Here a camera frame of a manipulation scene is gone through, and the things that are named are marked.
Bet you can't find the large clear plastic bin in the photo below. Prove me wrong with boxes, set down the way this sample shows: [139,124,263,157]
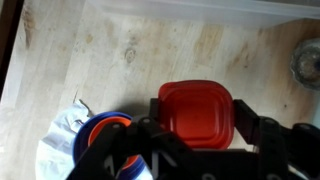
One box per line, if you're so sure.
[84,0,320,29]

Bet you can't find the crumpled white paper napkin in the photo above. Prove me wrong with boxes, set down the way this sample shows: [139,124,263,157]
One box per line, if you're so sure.
[34,99,154,180]

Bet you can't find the orange cup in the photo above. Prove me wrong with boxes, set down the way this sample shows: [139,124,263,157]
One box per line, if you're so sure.
[88,116,141,168]

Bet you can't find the blue measuring cup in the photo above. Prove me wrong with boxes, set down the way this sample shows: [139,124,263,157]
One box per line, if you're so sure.
[72,111,148,180]

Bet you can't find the round metal jar lid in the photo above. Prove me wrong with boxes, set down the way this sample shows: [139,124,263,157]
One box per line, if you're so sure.
[289,37,320,91]

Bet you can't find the red lunch box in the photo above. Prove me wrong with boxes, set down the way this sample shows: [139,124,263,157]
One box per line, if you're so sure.
[157,79,235,150]

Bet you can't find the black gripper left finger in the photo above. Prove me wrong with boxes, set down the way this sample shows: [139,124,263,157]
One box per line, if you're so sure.
[65,97,194,180]

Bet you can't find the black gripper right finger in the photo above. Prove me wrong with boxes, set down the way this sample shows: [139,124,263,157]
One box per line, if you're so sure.
[233,98,320,180]

